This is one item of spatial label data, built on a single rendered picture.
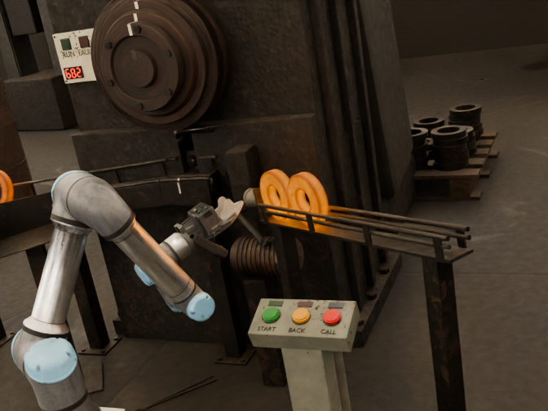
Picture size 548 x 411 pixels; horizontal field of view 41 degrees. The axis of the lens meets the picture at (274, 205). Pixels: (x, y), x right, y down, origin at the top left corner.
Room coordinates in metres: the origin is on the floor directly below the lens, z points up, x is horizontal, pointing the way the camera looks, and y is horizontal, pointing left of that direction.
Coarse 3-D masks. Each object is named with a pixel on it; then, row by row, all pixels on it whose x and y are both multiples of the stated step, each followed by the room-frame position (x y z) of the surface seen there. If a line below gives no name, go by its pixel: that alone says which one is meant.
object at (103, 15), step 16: (112, 0) 2.44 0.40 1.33; (128, 0) 2.42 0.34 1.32; (160, 0) 2.37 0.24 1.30; (176, 0) 2.35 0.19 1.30; (192, 16) 2.33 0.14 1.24; (96, 32) 2.48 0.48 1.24; (208, 32) 2.31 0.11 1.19; (96, 48) 2.49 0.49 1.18; (208, 48) 2.32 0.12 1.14; (96, 64) 2.49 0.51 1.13; (208, 64) 2.32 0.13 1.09; (96, 80) 2.50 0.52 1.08; (208, 80) 2.33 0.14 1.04; (208, 96) 2.33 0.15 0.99; (192, 112) 2.36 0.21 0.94; (144, 128) 2.44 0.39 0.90; (160, 128) 2.41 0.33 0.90; (176, 128) 2.39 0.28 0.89
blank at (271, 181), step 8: (264, 176) 2.09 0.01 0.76; (272, 176) 2.05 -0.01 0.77; (280, 176) 2.03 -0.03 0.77; (264, 184) 2.10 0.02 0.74; (272, 184) 2.05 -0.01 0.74; (280, 184) 2.02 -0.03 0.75; (264, 192) 2.10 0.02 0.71; (272, 192) 2.10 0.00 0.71; (280, 192) 2.03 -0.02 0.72; (264, 200) 2.11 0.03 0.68; (272, 200) 2.09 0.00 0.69; (288, 200) 1.99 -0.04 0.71
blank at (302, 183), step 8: (296, 176) 1.94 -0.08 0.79; (304, 176) 1.91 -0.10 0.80; (312, 176) 1.91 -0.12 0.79; (288, 184) 1.98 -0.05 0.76; (296, 184) 1.94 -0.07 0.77; (304, 184) 1.91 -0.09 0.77; (312, 184) 1.88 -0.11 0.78; (320, 184) 1.89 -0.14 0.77; (288, 192) 1.99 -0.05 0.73; (296, 192) 1.95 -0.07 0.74; (304, 192) 1.97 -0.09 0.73; (312, 192) 1.88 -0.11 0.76; (320, 192) 1.88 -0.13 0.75; (296, 200) 1.96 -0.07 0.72; (304, 200) 1.97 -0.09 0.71; (312, 200) 1.88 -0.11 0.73; (320, 200) 1.87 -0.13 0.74; (296, 208) 1.96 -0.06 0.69; (304, 208) 1.94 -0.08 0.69; (312, 208) 1.89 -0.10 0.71; (320, 208) 1.86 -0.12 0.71; (328, 208) 1.88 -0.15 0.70; (304, 216) 1.93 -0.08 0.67
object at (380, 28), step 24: (360, 0) 2.96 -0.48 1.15; (384, 0) 3.27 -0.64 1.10; (360, 24) 2.97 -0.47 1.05; (384, 24) 3.22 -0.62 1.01; (384, 48) 3.18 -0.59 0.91; (384, 72) 3.13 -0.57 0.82; (384, 96) 3.09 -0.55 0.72; (384, 120) 3.07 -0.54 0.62; (408, 120) 3.46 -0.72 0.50; (384, 144) 3.08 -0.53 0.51; (408, 144) 3.40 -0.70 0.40; (384, 168) 3.10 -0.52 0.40; (408, 168) 3.57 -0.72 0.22; (384, 192) 3.13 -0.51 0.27; (408, 192) 3.51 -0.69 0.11
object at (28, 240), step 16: (48, 192) 2.51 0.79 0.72; (0, 208) 2.48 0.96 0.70; (16, 208) 2.48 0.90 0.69; (32, 208) 2.49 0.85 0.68; (48, 208) 2.50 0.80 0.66; (0, 224) 2.47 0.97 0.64; (16, 224) 2.48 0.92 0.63; (32, 224) 2.49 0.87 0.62; (48, 224) 2.50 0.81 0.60; (0, 240) 2.46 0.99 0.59; (16, 240) 2.41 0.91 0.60; (32, 240) 2.37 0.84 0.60; (48, 240) 2.32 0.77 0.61; (0, 256) 2.29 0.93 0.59; (32, 256) 2.36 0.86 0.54; (32, 272) 2.36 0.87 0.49; (80, 368) 2.40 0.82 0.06; (96, 368) 2.47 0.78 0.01; (96, 384) 2.35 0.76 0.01
